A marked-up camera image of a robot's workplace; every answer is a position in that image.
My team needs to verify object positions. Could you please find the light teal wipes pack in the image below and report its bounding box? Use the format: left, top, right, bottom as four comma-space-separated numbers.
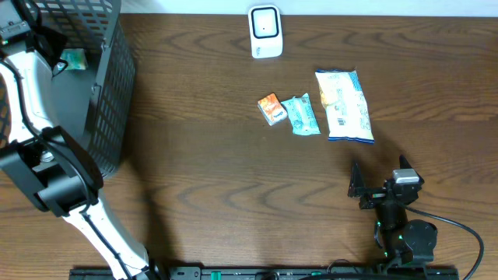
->
282, 93, 321, 136

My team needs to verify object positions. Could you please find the yellow blue snack bag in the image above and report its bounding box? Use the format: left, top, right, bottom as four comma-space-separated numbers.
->
315, 68, 375, 144

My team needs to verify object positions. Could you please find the orange tissue pack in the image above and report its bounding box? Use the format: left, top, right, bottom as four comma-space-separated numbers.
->
257, 93, 288, 126

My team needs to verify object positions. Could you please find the green tissue pack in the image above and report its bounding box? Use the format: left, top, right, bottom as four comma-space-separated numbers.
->
61, 48, 88, 70

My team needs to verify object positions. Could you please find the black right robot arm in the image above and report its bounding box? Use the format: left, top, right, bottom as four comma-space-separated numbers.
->
348, 156, 437, 266

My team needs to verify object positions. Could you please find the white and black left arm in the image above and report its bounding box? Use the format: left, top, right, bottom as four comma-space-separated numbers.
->
1, 1, 165, 279

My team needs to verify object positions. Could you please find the dark grey mesh basket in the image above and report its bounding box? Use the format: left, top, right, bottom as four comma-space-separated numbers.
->
0, 0, 137, 179

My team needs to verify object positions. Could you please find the round black tin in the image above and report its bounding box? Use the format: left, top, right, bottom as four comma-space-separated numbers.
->
40, 151, 54, 163

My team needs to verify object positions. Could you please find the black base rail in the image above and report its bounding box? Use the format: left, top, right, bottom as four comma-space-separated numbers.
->
69, 266, 460, 280

